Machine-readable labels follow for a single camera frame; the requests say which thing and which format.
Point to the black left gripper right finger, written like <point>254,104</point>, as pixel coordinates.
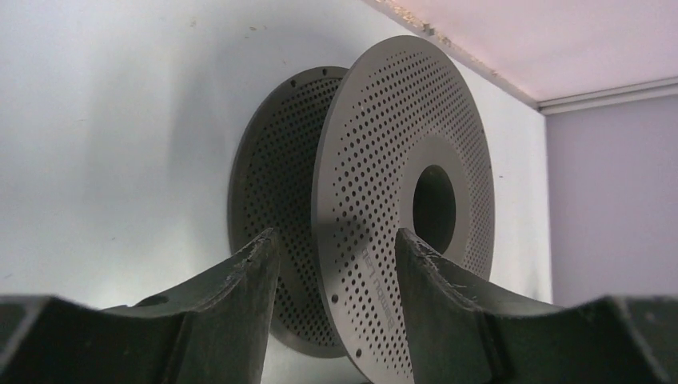
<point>463,329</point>

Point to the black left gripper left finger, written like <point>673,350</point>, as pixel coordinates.
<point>212,328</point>

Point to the dark grey spool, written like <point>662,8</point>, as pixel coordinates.
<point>338,160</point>

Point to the right aluminium frame post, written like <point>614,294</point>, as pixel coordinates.
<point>613,96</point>

